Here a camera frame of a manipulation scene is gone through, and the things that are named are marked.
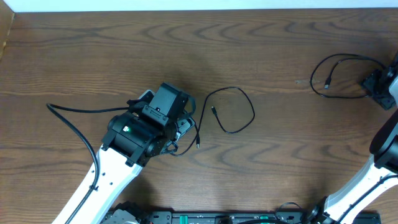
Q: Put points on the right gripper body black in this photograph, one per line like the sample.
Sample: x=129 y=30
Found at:
x=380 y=89

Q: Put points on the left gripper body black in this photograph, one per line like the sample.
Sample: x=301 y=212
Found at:
x=184 y=124

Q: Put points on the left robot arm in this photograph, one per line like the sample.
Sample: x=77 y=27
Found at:
x=149 y=126

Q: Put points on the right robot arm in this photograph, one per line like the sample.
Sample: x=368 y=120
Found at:
x=379 y=173

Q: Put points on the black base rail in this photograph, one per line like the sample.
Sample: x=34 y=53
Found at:
x=130 y=213

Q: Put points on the cardboard box wall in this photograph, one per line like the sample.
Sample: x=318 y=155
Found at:
x=6 y=20

